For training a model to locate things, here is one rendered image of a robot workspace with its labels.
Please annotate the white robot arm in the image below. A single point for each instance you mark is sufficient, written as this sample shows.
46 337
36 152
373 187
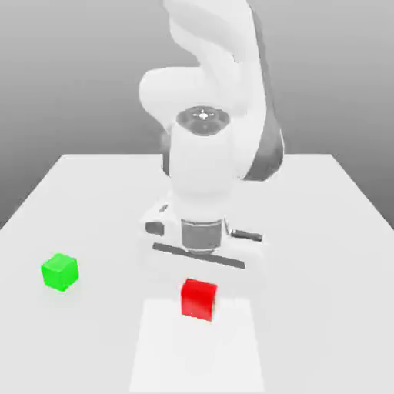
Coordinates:
200 166

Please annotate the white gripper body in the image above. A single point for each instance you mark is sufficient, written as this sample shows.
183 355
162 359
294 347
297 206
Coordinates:
197 260

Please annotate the small green cube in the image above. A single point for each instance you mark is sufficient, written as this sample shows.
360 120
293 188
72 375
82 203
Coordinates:
59 272

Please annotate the small red cube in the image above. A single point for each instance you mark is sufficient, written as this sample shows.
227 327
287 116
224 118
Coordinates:
197 300

